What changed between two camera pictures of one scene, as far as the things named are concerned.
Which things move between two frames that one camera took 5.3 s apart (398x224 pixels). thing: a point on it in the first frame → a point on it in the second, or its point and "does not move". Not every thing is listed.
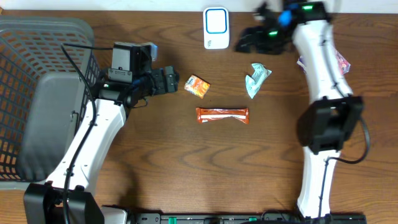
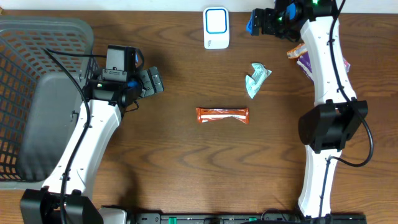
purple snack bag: (344, 65) does not move
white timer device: (216, 28) does not move
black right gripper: (250, 33) → (267, 14)
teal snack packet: (253, 83) does not move
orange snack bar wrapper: (204, 114) does not move
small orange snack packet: (197, 86) → (296, 52)
